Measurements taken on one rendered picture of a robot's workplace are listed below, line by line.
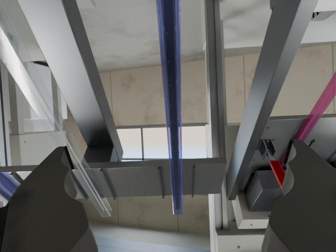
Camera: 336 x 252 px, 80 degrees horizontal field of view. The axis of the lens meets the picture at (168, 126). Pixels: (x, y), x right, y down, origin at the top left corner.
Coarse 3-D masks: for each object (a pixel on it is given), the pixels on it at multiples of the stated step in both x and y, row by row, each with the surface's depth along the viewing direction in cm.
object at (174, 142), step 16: (160, 0) 12; (176, 0) 12; (160, 16) 12; (176, 16) 12; (160, 32) 13; (176, 32) 13; (160, 48) 13; (176, 48) 13; (176, 64) 14; (176, 80) 15; (176, 96) 16; (176, 112) 17; (176, 128) 18; (176, 144) 20; (176, 160) 21; (176, 176) 24; (176, 192) 26; (176, 208) 29
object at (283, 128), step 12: (276, 120) 37; (288, 120) 37; (300, 120) 37; (324, 120) 37; (264, 132) 39; (276, 132) 39; (288, 132) 39; (312, 132) 39; (324, 132) 39; (276, 144) 42; (312, 144) 42; (324, 144) 42; (276, 156) 45; (324, 156) 45; (252, 168) 49; (264, 168) 49
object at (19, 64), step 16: (0, 16) 12; (0, 32) 13; (16, 32) 14; (0, 48) 13; (16, 48) 13; (16, 64) 14; (32, 64) 15; (16, 80) 15; (32, 80) 15; (32, 96) 16; (48, 96) 17; (48, 112) 17; (48, 128) 18; (64, 128) 19; (64, 144) 20; (80, 160) 22; (80, 176) 23; (96, 192) 26; (96, 208) 29
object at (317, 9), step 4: (320, 0) 22; (324, 0) 22; (328, 0) 22; (332, 0) 22; (316, 4) 23; (320, 4) 23; (324, 4) 23; (328, 4) 23; (332, 4) 23; (316, 8) 23; (320, 8) 23; (324, 8) 23; (328, 8) 23; (332, 8) 23
